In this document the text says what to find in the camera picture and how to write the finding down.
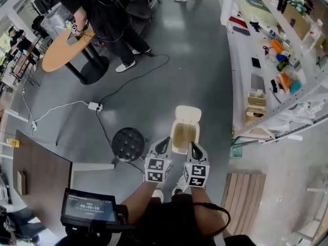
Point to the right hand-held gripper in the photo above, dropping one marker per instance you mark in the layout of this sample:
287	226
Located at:
196	174

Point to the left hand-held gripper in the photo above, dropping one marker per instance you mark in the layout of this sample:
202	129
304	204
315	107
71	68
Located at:
155	169

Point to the cream trash bin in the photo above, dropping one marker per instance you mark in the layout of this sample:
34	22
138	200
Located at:
185	134

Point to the cream trash bin lid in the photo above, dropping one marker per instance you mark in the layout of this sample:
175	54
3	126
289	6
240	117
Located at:
188	113

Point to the person's left forearm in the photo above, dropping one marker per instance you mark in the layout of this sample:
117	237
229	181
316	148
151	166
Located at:
139	192

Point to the person's right forearm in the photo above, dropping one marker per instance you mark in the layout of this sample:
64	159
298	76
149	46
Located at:
207	209

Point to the person's white right shoe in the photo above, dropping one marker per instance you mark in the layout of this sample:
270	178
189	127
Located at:
180	184

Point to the person's white shoe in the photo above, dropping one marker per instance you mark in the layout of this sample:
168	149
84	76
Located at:
158	195
180	184

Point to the black tufted round stool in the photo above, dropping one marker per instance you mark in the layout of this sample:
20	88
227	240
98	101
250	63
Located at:
128	143

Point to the green cutting mat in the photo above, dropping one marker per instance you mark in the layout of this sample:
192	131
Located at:
236	150

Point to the person's white left shoe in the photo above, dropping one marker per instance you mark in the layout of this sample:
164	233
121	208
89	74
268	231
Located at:
158	195

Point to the slatted wooden bench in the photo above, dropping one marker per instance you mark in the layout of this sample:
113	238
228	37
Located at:
243	204

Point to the person's black clothing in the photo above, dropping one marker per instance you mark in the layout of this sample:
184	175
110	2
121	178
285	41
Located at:
174	222

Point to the light wooden box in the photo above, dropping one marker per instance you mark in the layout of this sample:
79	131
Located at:
256	99
255	115

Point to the white power strip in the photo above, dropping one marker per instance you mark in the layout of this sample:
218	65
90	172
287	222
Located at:
95	106

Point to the black screen device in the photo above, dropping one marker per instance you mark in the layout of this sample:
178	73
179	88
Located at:
88	207

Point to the grey metal plate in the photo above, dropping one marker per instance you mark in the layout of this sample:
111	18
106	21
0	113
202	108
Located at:
257	82

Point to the black remote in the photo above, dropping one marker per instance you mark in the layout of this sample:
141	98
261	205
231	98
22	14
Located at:
274	86

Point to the black square pad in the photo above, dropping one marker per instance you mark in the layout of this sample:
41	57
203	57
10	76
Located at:
255	62

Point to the orange bag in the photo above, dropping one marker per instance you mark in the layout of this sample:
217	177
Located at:
284	80

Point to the teal cloth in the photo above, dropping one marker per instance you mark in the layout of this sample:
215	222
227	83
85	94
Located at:
296	87

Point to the white shelf rack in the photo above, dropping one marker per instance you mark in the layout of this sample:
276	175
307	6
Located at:
282	68

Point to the dark brown wooden desk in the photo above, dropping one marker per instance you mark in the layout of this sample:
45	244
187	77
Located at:
41	168

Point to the black scissors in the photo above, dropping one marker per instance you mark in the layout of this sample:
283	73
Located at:
267	49

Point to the blue round object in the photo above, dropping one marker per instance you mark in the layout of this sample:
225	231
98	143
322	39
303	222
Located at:
282	57

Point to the black oval case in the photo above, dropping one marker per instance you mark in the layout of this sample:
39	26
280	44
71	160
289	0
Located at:
241	31

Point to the orange pouch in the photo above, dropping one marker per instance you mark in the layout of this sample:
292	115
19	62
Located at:
277	45

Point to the oval light wooden table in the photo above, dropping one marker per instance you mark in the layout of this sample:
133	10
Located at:
64	50

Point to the dark red flat case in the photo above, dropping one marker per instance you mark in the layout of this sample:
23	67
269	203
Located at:
238	21

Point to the small wooden block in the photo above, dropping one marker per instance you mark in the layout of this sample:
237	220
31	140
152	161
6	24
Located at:
22	182

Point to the yellow small box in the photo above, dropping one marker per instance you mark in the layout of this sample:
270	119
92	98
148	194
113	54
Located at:
15	143

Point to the black office chair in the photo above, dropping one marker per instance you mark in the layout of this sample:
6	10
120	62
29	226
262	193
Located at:
139	1

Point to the brown cardboard box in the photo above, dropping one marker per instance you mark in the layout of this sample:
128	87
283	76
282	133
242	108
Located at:
297	20

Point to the clear plastic bottle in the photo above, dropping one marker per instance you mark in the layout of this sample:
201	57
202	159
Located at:
315	33

